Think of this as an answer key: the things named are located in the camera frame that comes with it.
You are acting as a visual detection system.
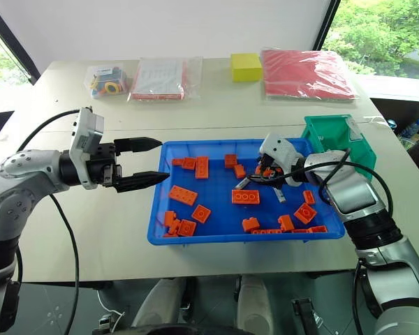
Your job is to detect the green plastic bin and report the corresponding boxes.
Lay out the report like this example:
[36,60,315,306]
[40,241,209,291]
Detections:
[300,114,378,181]

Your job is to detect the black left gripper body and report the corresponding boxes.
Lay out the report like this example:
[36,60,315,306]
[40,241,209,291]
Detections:
[96,142,123,189]

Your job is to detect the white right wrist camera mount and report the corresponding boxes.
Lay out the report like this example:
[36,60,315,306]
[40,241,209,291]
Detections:
[258,136,307,186]

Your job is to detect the white red booklet in bag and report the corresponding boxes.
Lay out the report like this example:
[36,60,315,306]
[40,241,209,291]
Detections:
[126,56,204,103]

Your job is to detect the bag of colourful toy pieces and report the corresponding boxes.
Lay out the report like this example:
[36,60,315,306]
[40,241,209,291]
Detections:
[84,64,131,100]

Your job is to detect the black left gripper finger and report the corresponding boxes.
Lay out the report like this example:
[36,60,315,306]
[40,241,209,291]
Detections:
[113,170,170,194]
[113,137,163,155]

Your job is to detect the flat orange eight-stud plate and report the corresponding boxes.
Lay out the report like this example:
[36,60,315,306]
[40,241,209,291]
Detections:
[168,184,199,205]

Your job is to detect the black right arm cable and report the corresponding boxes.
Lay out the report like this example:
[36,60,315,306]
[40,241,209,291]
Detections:
[282,147,395,226]

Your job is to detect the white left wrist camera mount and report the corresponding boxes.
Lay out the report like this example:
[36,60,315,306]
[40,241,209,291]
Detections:
[68,106,105,190]

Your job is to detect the red paper pack in plastic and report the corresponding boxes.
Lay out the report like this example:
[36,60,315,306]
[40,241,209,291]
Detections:
[259,48,358,103]

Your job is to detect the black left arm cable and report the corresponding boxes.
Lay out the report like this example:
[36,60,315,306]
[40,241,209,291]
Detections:
[17,108,82,335]

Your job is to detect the blue plastic bin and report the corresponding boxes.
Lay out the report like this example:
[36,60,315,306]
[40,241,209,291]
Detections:
[147,138,346,247]

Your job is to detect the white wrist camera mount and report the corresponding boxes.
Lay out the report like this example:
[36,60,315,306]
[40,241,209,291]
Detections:
[258,136,307,186]
[68,106,105,190]

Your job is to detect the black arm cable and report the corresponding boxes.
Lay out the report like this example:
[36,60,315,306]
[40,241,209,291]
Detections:
[282,147,395,226]
[17,108,82,335]

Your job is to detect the thin white cable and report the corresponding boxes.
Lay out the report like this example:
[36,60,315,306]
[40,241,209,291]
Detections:
[96,288,127,332]

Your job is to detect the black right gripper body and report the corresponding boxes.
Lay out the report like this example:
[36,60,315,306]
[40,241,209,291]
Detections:
[258,154,288,184]

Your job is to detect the grey rounded shape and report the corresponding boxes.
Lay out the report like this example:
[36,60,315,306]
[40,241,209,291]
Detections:
[236,273,270,329]
[131,276,197,329]

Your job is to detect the orange brick with three holes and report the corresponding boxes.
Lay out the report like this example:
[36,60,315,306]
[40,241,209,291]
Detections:
[230,188,261,205]

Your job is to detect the yellow foam block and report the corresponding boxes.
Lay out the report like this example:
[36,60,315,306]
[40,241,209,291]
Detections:
[230,52,264,84]

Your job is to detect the orange toy brick cluster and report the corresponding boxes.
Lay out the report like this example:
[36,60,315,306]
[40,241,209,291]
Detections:
[163,209,182,239]

